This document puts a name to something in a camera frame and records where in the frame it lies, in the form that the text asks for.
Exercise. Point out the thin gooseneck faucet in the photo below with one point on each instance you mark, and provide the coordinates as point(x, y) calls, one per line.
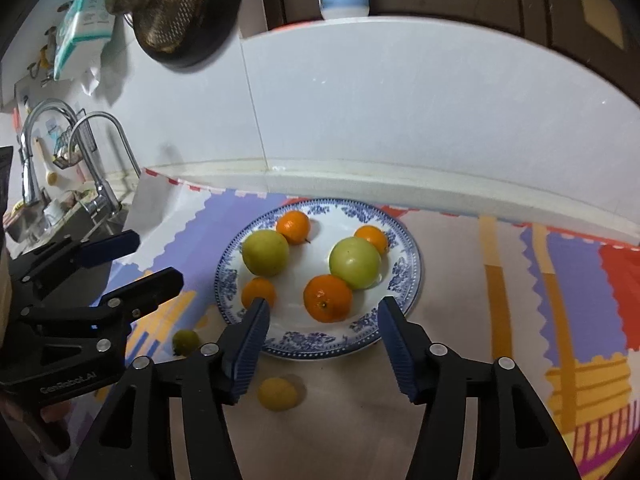
point(107, 116)

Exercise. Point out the large chrome faucet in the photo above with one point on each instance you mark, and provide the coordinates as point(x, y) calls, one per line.
point(45, 105)

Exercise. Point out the medium orange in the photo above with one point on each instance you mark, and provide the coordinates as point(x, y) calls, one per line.
point(294, 226)

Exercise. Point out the blue rimmed white plate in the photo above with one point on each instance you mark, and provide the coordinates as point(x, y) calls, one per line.
point(315, 260)

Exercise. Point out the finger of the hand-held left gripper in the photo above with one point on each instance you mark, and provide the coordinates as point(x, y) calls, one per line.
point(110, 247)
point(145, 285)

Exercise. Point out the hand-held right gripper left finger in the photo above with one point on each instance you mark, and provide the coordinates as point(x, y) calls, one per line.
point(250, 345)

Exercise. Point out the colourful patterned cloth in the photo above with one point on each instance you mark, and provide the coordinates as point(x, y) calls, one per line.
point(450, 310)

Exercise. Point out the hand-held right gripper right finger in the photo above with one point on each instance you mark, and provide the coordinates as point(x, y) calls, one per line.
point(397, 350)

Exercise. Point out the black frying pan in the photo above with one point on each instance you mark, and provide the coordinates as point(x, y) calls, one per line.
point(190, 15)

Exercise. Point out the person's left hand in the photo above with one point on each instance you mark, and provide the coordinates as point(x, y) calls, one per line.
point(52, 413)

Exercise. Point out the stainless steel sink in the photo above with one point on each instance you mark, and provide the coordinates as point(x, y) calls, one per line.
point(65, 235)

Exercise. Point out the clear glass cup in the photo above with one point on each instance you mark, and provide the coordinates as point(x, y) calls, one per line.
point(55, 214)

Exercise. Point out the small orange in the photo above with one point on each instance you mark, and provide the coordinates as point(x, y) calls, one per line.
point(258, 291)
point(374, 237)

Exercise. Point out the green apple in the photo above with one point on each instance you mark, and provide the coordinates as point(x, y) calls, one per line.
point(355, 262)

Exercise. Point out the large orange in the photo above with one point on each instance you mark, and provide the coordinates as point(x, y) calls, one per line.
point(327, 297)

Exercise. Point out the white tissue sheet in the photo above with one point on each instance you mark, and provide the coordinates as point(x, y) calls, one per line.
point(100, 75)

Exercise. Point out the teal tissue box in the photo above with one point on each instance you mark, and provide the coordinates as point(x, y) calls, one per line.
point(82, 20)

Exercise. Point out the small green fruit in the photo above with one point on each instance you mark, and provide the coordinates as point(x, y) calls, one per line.
point(185, 341)

